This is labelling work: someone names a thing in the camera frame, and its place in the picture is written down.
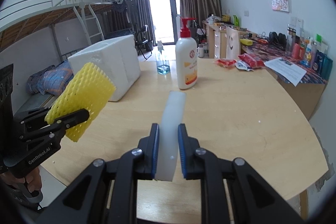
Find yellow foam net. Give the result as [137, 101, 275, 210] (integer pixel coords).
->
[45, 62, 116, 142]

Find left hand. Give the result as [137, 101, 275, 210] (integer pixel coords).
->
[7, 167, 42, 193]

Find blue plaid quilt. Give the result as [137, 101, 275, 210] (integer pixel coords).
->
[26, 60, 74, 96]

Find metal bunk bed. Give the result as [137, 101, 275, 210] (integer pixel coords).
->
[1, 0, 127, 112]

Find white foam box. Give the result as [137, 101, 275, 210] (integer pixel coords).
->
[68, 35, 141, 102]

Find black folding chair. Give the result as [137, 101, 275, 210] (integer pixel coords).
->
[135, 24, 153, 61]

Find blue spray bottle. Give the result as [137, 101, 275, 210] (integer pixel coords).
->
[155, 40, 170, 75]

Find white blue snack packet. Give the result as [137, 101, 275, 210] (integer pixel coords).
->
[235, 60, 253, 72]

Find red snack packet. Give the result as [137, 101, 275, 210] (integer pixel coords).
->
[215, 59, 236, 68]

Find red snack bag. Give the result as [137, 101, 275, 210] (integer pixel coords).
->
[238, 53, 265, 69]

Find printed paper sheet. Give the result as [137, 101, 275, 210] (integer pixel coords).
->
[264, 57, 306, 86]

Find left brown curtain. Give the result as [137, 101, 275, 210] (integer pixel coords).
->
[102, 0, 156, 44]

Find white kettle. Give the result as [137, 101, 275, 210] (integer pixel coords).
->
[197, 44, 205, 58]

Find wooden smiley chair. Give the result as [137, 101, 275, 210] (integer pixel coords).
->
[226, 27, 240, 60]

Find yellow object on desk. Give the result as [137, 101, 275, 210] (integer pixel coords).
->
[240, 38, 253, 46]

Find white lotion pump bottle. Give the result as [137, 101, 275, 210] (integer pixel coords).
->
[175, 18, 198, 90]

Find black headphones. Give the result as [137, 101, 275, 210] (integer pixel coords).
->
[268, 32, 286, 48]

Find wooden desk with drawers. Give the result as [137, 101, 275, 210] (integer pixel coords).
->
[203, 20, 257, 59]

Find green box on desk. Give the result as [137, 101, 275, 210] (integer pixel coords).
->
[233, 15, 240, 27]

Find steel water bottle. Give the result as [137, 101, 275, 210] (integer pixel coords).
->
[286, 24, 296, 55]

